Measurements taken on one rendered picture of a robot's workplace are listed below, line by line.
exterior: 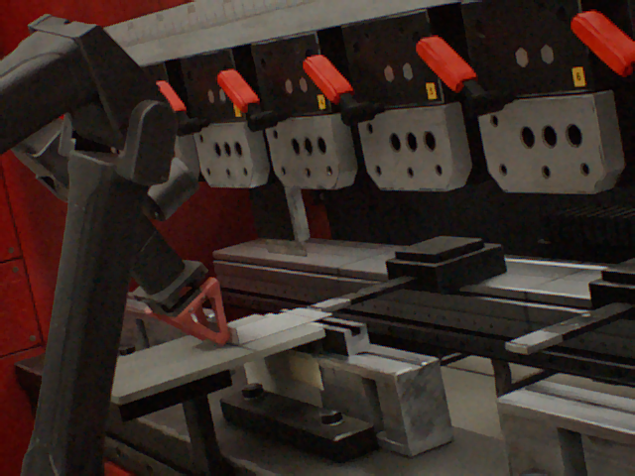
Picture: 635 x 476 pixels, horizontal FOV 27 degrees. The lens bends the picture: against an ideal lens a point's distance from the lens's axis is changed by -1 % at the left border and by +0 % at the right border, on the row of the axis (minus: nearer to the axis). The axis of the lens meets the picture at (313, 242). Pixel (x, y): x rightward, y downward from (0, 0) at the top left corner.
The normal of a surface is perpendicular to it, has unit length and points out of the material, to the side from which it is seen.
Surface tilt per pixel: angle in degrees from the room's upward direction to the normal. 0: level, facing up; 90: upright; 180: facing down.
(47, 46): 26
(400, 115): 90
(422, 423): 90
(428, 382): 90
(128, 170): 75
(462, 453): 0
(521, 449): 90
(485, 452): 0
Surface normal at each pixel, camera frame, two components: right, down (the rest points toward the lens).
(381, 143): -0.85, 0.25
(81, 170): -0.70, -0.01
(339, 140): 0.48, 0.04
